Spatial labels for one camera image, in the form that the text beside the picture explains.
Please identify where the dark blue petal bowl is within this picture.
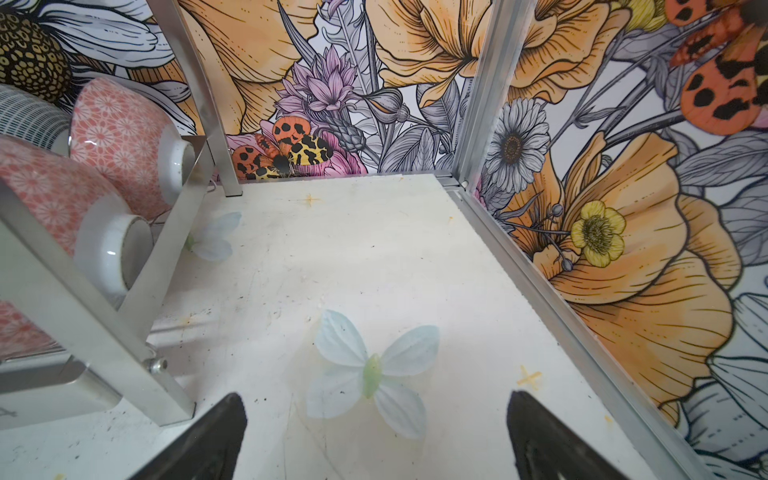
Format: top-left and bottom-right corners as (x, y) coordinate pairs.
(0, 84), (72, 157)

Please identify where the pink rimmed patterned bowl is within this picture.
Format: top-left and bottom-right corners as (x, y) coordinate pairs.
(69, 78), (196, 220)

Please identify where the right aluminium corner post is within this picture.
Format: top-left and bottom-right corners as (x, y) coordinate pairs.
(453, 0), (536, 195)

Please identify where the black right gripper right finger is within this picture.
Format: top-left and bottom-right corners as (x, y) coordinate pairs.
(506, 390), (626, 480)

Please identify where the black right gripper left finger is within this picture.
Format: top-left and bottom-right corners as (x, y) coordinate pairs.
(132, 392), (247, 480)

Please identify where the silver metal dish rack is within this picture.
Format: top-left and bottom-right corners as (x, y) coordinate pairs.
(1, 1), (242, 429)

